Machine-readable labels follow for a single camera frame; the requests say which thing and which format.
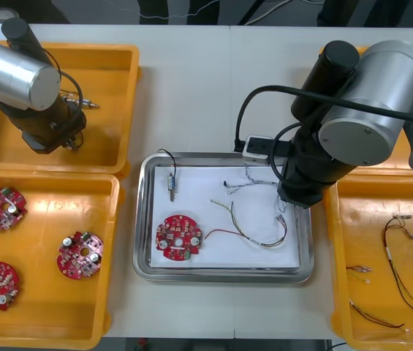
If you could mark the solenoid with blue label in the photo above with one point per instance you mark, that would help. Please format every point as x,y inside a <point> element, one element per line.
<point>171,183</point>

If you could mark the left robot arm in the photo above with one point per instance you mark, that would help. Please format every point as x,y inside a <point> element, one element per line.
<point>16,69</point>

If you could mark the white paper sheet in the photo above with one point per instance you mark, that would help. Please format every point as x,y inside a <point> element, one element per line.
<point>246,260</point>

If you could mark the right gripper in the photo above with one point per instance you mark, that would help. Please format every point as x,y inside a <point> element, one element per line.
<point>301,194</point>

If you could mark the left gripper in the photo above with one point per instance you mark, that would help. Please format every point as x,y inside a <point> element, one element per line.
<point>54,137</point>

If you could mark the pile of metal solenoids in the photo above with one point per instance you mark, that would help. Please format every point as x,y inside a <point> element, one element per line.
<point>87,103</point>

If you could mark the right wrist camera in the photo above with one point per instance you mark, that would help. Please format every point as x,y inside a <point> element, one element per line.
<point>259,146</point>

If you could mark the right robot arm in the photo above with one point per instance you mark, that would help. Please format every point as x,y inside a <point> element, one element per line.
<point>374,91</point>

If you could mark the yellow-orange plastic bin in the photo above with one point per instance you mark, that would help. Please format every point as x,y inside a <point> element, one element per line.
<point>381,174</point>
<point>111,73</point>
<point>45,311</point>
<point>367,248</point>

